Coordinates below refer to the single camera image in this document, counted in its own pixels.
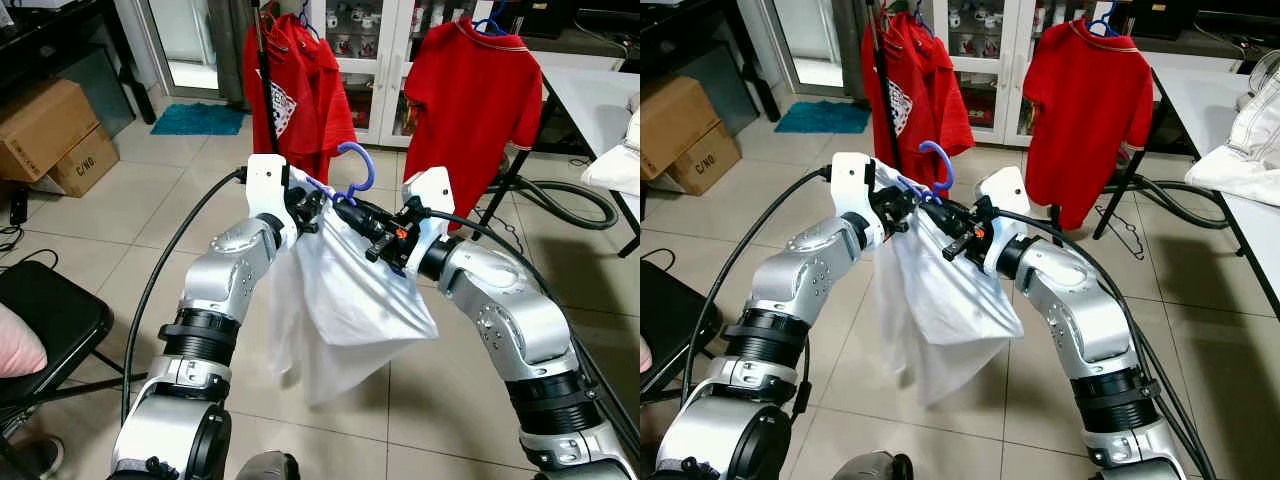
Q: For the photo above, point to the large plain cardboard box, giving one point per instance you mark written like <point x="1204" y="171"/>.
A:
<point x="675" y="115"/>
<point x="40" y="125"/>

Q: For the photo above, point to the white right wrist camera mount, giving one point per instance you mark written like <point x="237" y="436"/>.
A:
<point x="430" y="195"/>
<point x="1005" y="195"/>

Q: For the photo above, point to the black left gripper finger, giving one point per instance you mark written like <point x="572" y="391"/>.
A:
<point x="320" y="196"/>
<point x="318" y="224"/>
<point x="904" y="224"/>
<point x="906" y="196"/>

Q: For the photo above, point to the grey curtain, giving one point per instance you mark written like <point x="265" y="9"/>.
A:
<point x="228" y="50"/>
<point x="852" y="50"/>

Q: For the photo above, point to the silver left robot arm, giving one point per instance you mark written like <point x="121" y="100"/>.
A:
<point x="215" y="290"/>
<point x="815" y="275"/>

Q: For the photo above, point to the red polo shirt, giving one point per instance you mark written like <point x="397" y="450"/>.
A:
<point x="470" y="110"/>
<point x="1085" y="110"/>

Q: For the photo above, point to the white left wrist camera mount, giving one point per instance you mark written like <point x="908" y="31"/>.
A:
<point x="266" y="185"/>
<point x="850" y="185"/>

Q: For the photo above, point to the pink pillow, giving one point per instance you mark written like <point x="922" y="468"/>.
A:
<point x="18" y="340"/>
<point x="645" y="357"/>

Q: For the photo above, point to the red shirt with white print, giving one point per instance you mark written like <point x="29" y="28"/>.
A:
<point x="900" y="105"/>
<point x="283" y="100"/>

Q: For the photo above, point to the aluminium sliding glass door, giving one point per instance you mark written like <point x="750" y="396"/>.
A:
<point x="185" y="40"/>
<point x="810" y="40"/>

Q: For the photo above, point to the grey sneaker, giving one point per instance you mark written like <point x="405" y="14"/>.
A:
<point x="40" y="458"/>

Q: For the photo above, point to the grey metal case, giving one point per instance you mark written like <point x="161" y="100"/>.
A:
<point x="720" y="75"/>
<point x="95" y="85"/>

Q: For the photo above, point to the plain red shirt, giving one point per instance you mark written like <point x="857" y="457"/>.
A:
<point x="325" y="90"/>
<point x="945" y="90"/>

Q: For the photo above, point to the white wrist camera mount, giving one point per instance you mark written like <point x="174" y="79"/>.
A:
<point x="266" y="185"/>
<point x="1005" y="195"/>
<point x="850" y="185"/>
<point x="430" y="195"/>

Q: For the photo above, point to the blue hanger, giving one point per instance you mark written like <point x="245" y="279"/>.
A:
<point x="1103" y="22"/>
<point x="918" y="15"/>
<point x="305" y="18"/>
<point x="490" y="22"/>

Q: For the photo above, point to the white table with black legs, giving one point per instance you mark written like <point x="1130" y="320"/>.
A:
<point x="600" y="90"/>
<point x="1200" y="110"/>

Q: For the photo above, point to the black folding chair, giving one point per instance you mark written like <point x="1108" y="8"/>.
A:
<point x="670" y="300"/>
<point x="50" y="310"/>

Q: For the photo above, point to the teal floor mat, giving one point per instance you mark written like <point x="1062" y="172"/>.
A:
<point x="200" y="118"/>
<point x="820" y="117"/>

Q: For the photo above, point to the purple plastic hanger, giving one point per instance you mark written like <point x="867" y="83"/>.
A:
<point x="950" y="165"/>
<point x="370" y="168"/>

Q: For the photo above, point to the cardboard box marked C/NO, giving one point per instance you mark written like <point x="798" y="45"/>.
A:
<point x="90" y="165"/>
<point x="710" y="160"/>

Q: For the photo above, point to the plain white T-shirt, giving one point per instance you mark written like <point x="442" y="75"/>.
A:
<point x="945" y="300"/>
<point x="350" y="300"/>

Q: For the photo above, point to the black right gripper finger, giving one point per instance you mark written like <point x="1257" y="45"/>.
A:
<point x="961" y="250"/>
<point x="382" y="251"/>
<point x="362" y="213"/>
<point x="950" y="213"/>

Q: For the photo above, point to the black desk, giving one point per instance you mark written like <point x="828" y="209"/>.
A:
<point x="60" y="25"/>
<point x="700" y="20"/>

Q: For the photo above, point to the white glass door cabinet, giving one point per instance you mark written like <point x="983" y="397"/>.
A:
<point x="388" y="70"/>
<point x="1000" y="70"/>

